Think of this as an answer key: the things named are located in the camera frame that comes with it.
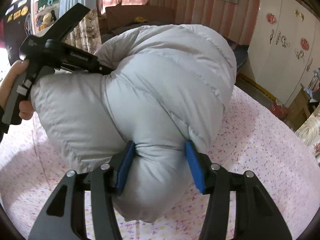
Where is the light grey down jacket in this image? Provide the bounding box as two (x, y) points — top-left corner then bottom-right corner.
(31, 24), (236, 223)

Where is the left hand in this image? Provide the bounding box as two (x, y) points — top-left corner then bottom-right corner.
(0, 60), (35, 120)

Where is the left blue floral curtain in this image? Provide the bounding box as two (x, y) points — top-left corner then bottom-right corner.
(59, 0), (101, 54)

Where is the brown headboard sofa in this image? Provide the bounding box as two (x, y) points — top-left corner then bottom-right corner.
(99, 5), (176, 33)

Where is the blue floral room curtain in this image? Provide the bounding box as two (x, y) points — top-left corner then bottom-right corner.
(295, 106), (320, 164)

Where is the yellow toy on bed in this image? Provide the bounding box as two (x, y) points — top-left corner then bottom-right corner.
(134, 16), (148, 23)

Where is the red bucket on floor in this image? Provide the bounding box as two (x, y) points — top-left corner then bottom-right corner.
(269, 101), (288, 120)

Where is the wooden side desk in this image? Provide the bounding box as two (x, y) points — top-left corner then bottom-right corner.
(285, 85), (319, 132)

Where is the striped dark blanket bed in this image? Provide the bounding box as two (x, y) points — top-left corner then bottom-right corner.
(226, 38), (249, 74)

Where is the white wardrobe with decals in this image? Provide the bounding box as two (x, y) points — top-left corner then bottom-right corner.
(243, 0), (318, 106)

